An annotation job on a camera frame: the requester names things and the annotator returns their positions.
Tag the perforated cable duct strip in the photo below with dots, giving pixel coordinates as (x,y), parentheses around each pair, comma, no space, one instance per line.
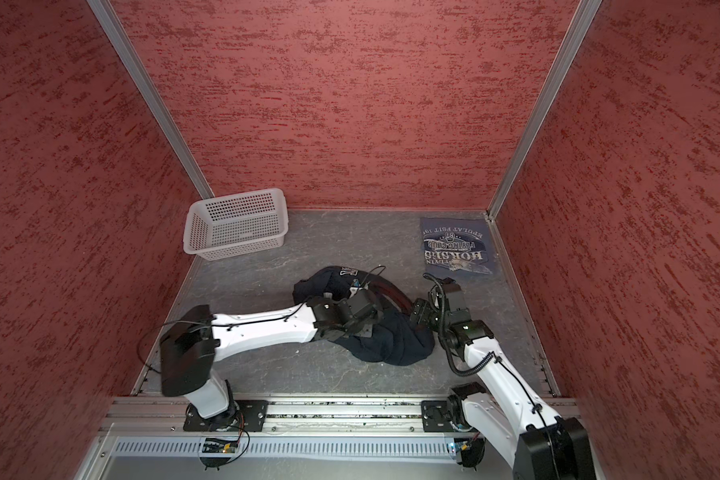
(418,449)

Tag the grey blue tank top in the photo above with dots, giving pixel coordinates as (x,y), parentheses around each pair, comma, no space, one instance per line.
(457,248)

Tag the corner aluminium post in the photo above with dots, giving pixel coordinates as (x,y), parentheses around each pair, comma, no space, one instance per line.
(110,23)
(575,34)

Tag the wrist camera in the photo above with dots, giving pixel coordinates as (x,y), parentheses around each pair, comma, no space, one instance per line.
(445,294)
(359,285)

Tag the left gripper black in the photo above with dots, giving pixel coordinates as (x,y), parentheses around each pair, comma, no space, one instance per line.
(368,327)

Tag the left connector board with wires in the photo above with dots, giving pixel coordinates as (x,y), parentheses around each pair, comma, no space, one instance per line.
(220,446)

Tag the dark navy tank top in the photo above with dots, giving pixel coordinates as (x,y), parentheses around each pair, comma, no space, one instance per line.
(395,340)

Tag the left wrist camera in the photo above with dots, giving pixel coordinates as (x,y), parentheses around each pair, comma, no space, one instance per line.
(359,285)

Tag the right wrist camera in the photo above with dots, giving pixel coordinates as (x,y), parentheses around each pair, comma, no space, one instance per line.
(445,294)

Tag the right corner aluminium post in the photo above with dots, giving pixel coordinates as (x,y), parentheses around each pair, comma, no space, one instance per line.
(575,34)

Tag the aluminium front rail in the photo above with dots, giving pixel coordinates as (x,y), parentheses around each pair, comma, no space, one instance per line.
(287,415)

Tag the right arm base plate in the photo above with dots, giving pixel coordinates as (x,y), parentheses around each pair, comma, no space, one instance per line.
(444,416)

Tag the connector board with wires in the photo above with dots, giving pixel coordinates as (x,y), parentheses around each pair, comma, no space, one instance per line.
(468,450)
(220,446)

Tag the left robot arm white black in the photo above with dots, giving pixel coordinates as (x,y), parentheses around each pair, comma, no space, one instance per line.
(193,345)

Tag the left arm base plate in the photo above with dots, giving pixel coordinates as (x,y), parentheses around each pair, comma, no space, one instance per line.
(248,415)

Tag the left corner aluminium post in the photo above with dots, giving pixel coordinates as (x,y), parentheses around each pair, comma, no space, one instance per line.
(110,23)

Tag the white plastic laundry basket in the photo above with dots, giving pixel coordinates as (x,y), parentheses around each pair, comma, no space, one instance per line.
(234,225)

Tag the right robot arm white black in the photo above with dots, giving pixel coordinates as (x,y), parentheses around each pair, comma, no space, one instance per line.
(535,440)

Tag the right connector board with wires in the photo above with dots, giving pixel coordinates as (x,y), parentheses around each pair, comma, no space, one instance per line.
(468,450)

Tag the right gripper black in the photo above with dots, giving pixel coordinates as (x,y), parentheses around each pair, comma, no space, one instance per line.
(426,307)

